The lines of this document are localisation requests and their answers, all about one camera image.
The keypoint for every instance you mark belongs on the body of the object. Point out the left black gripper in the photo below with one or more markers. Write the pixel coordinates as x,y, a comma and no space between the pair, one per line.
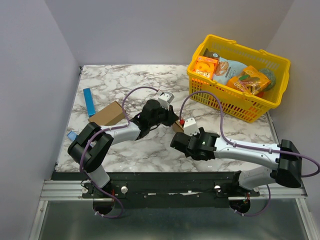
171,117

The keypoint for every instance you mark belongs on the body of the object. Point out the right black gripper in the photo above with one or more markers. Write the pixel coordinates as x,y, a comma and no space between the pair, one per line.
188,144

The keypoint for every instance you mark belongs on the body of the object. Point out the brown cardboard box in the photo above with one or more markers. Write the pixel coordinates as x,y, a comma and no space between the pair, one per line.
109,115
177,127

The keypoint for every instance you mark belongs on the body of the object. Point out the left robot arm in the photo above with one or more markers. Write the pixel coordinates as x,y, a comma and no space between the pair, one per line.
93,143

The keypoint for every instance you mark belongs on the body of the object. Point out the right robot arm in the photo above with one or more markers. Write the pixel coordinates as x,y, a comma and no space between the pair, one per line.
277,163

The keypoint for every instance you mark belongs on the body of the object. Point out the folded brown cardboard box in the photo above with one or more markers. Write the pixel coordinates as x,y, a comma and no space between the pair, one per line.
109,115

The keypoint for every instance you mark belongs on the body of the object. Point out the orange snack box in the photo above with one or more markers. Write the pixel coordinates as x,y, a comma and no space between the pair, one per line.
205,66

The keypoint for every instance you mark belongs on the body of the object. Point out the long blue box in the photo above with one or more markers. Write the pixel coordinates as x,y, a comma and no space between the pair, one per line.
88,98

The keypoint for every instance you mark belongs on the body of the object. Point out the small blue box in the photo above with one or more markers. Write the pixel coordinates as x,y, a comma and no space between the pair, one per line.
72,135

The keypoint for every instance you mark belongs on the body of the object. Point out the light blue chips bag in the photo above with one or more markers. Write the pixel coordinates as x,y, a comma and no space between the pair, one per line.
227,69

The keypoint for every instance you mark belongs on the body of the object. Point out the dark snack packet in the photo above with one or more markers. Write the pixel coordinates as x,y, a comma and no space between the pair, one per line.
210,54

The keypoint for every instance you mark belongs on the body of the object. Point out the yellow plastic basket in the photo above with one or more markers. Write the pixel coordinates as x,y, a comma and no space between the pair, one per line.
246,107

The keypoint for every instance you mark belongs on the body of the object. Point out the orange gummy candy bag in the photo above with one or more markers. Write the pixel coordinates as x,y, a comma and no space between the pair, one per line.
249,81

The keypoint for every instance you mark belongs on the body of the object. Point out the green round sponge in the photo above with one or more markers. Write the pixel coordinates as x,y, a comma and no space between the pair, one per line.
271,76

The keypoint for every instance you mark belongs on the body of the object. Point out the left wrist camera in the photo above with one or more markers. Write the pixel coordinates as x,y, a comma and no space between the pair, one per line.
165,99

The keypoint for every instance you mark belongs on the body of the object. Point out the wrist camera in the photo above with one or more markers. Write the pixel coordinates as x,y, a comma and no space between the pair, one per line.
165,99
190,127

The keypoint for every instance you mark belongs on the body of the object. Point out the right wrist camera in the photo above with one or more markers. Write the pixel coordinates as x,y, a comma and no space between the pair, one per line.
190,127

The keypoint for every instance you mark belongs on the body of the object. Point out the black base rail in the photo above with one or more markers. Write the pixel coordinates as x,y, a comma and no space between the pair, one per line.
163,190

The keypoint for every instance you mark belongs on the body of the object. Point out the aluminium frame rail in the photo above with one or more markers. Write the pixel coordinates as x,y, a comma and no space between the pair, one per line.
71,190

